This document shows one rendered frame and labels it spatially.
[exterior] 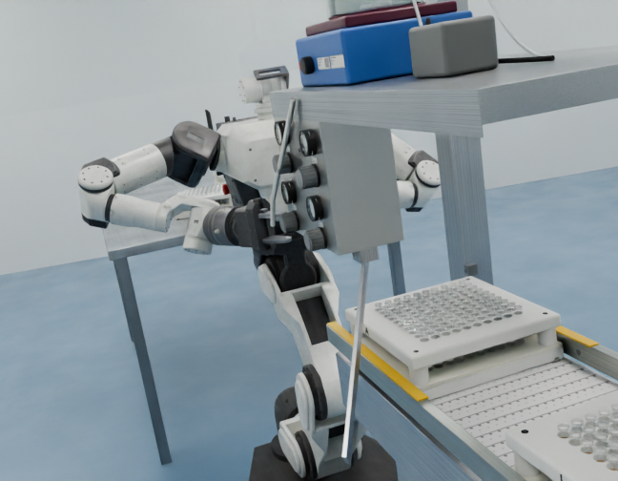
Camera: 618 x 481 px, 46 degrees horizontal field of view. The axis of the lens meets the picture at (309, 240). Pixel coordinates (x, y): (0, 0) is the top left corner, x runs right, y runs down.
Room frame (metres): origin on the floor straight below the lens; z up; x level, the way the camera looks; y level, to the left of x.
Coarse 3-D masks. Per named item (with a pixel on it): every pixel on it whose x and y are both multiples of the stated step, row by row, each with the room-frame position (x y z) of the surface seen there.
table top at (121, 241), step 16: (208, 176) 3.84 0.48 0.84; (144, 192) 3.61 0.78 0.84; (160, 192) 3.53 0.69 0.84; (176, 192) 3.45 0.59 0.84; (112, 224) 2.87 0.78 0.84; (176, 224) 2.66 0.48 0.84; (112, 240) 2.55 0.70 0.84; (128, 240) 2.51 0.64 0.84; (144, 240) 2.47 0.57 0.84; (160, 240) 2.44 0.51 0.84; (176, 240) 2.46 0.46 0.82; (112, 256) 2.39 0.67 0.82; (128, 256) 2.41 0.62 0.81
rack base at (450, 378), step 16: (368, 336) 1.12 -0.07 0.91; (528, 336) 1.02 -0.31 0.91; (384, 352) 1.04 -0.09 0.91; (496, 352) 0.98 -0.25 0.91; (512, 352) 0.97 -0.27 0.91; (528, 352) 0.96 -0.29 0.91; (544, 352) 0.97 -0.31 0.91; (560, 352) 0.98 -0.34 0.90; (400, 368) 0.98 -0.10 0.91; (448, 368) 0.95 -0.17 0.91; (464, 368) 0.94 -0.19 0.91; (480, 368) 0.94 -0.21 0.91; (496, 368) 0.94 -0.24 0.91; (512, 368) 0.95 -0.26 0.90; (432, 384) 0.91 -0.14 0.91; (448, 384) 0.92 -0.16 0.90; (464, 384) 0.93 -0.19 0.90; (480, 384) 0.94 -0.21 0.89
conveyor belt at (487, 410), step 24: (504, 384) 0.93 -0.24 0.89; (528, 384) 0.92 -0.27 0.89; (552, 384) 0.91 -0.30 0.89; (576, 384) 0.90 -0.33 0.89; (600, 384) 0.89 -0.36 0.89; (456, 408) 0.88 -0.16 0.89; (480, 408) 0.87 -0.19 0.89; (504, 408) 0.86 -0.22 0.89; (528, 408) 0.85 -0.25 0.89; (552, 408) 0.84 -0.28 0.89; (480, 432) 0.81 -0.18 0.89; (504, 432) 0.80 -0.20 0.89; (504, 456) 0.75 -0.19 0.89
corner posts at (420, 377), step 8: (352, 328) 1.12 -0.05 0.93; (552, 328) 0.98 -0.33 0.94; (544, 336) 0.98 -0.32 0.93; (552, 336) 0.98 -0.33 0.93; (544, 344) 0.98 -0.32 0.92; (552, 344) 0.98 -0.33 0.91; (408, 368) 0.93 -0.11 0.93; (424, 368) 0.91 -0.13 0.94; (416, 376) 0.91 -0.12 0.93; (424, 376) 0.91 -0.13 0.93; (416, 384) 0.91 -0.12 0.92; (424, 384) 0.91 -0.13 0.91
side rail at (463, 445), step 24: (336, 336) 1.13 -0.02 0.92; (360, 360) 1.03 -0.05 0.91; (384, 384) 0.95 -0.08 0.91; (408, 408) 0.88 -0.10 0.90; (432, 408) 0.83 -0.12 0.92; (432, 432) 0.81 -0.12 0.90; (456, 432) 0.76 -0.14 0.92; (456, 456) 0.76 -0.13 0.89; (480, 456) 0.71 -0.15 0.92; (504, 480) 0.66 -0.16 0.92
